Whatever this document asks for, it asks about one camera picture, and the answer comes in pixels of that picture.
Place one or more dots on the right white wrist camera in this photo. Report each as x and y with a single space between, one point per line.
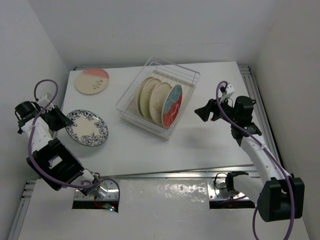
227 92

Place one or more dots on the white wire dish rack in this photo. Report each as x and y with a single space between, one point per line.
165 71

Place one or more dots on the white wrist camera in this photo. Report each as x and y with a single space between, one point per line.
44 100
227 92

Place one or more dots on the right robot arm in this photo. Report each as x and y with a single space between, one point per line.
278 195

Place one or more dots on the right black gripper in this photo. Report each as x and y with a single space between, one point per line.
204 112

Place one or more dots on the blue floral rimmed plate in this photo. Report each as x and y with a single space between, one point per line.
87 129

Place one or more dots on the small circuit board with LEDs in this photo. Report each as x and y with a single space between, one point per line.
104 206

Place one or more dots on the cream plate with leaf sprig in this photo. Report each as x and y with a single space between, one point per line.
156 101

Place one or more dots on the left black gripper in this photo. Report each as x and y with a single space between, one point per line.
63 121

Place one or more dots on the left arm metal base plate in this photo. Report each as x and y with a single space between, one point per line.
108 191

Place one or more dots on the cream and green plate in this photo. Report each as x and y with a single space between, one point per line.
143 95

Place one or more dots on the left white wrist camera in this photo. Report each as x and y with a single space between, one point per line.
44 100

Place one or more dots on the red and blue plate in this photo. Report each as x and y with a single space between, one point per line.
171 105

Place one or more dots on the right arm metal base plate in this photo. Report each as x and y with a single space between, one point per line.
217 190

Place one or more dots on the aluminium frame rail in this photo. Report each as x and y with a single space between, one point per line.
253 90

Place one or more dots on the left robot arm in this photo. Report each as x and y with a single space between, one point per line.
48 156

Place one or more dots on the cream and pink plate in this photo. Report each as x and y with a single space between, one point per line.
92 81

